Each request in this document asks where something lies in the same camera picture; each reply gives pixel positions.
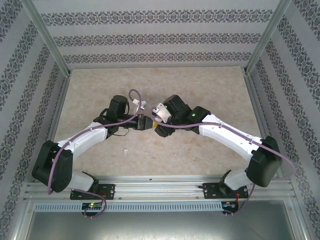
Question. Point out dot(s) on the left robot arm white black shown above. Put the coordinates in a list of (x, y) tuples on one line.
[(82, 140)]

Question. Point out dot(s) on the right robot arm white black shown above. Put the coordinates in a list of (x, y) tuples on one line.
[(225, 135)]

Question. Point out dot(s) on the grey metal sheet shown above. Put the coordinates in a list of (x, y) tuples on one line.
[(160, 225)]

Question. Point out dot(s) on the circuit board with green light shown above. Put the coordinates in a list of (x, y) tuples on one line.
[(91, 205)]

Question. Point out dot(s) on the small circuit board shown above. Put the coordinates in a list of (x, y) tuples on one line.
[(230, 205)]

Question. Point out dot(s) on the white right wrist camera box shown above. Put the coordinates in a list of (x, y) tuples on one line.
[(162, 114)]

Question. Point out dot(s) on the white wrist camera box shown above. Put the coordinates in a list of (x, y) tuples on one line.
[(162, 114), (136, 102)]

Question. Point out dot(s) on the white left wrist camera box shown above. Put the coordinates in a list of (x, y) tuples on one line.
[(136, 102)]

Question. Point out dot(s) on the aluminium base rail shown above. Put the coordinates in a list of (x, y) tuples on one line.
[(155, 186)]

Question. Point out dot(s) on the aluminium side rail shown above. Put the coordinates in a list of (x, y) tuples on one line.
[(257, 105), (56, 112)]

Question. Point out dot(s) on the aluminium frame post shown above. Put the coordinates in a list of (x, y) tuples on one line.
[(47, 37), (268, 35)]

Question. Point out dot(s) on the short aluminium frame bar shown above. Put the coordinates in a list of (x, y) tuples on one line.
[(18, 220), (298, 220)]

